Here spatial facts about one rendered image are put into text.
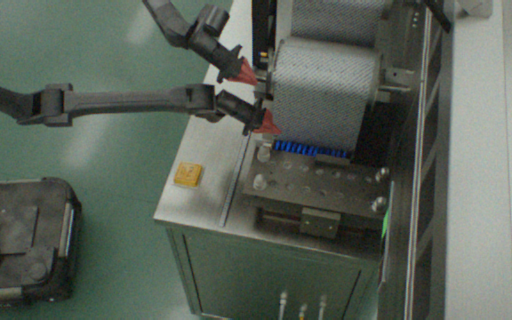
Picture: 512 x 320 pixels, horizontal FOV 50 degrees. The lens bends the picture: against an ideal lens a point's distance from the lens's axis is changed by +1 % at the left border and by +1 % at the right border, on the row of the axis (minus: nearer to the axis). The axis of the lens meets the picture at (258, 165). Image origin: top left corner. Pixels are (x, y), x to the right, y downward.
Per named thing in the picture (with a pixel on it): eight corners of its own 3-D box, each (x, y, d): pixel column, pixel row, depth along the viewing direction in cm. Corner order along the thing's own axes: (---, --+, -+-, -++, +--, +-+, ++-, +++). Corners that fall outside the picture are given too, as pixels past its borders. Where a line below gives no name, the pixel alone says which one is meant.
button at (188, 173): (180, 164, 167) (180, 160, 165) (203, 168, 166) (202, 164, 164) (173, 183, 163) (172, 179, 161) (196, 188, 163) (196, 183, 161)
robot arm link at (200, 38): (181, 46, 137) (190, 43, 132) (195, 24, 138) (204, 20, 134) (204, 62, 140) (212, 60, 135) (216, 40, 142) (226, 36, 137)
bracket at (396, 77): (385, 70, 138) (387, 65, 136) (408, 74, 137) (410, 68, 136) (383, 85, 135) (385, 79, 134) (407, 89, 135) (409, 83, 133)
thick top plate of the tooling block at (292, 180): (255, 158, 160) (255, 146, 155) (393, 182, 155) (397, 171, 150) (243, 204, 151) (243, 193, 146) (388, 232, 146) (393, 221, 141)
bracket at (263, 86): (256, 129, 175) (255, 60, 150) (276, 132, 174) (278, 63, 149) (252, 140, 172) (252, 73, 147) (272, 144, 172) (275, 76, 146)
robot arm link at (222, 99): (215, 100, 144) (222, 84, 146) (205, 109, 150) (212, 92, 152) (237, 113, 146) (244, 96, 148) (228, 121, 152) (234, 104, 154)
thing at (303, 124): (272, 140, 159) (274, 99, 143) (353, 155, 156) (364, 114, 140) (272, 142, 158) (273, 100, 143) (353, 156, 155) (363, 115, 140)
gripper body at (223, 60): (220, 86, 140) (197, 69, 137) (230, 58, 146) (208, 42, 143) (236, 75, 136) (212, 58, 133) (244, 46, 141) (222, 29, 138)
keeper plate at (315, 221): (300, 226, 154) (303, 206, 145) (335, 233, 153) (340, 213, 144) (299, 233, 153) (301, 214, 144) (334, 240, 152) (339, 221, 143)
